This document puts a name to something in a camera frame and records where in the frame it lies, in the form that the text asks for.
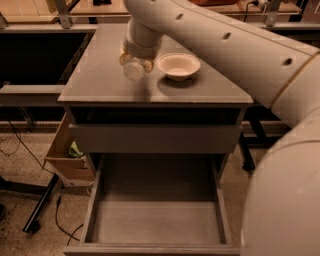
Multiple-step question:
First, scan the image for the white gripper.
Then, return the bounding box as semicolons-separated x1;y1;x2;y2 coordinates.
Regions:
119;37;162;73

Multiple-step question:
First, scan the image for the clear plastic bottle white label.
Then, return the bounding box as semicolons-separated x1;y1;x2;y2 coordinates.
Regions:
123;59;144;81

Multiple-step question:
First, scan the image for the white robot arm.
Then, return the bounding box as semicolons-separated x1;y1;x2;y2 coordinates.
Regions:
124;0;320;256

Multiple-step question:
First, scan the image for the closed grey top drawer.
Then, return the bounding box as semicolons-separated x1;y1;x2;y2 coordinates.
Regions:
69;124;241;154

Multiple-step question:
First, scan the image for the grey drawer cabinet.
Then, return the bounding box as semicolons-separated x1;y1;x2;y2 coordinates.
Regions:
57;23;254;256

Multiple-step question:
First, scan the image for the open grey middle drawer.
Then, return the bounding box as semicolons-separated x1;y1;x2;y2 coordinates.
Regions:
64;154;240;256

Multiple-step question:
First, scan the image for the white paper bowl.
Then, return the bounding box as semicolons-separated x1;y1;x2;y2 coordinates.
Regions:
157;53;201;81

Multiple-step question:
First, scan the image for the green cloth in box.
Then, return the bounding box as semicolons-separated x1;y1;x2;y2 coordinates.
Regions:
68;141;84;158

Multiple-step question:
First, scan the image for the cardboard box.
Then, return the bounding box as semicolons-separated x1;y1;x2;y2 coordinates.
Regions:
45;115;95;187

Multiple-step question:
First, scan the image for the black table leg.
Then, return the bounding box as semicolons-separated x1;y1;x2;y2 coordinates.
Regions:
23;174;59;233

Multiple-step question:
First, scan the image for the grey metal frame rail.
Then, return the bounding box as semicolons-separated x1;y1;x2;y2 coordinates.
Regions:
0;85;64;107

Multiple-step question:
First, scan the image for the black floor cable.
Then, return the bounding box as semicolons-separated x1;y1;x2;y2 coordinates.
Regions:
0;119;84;245

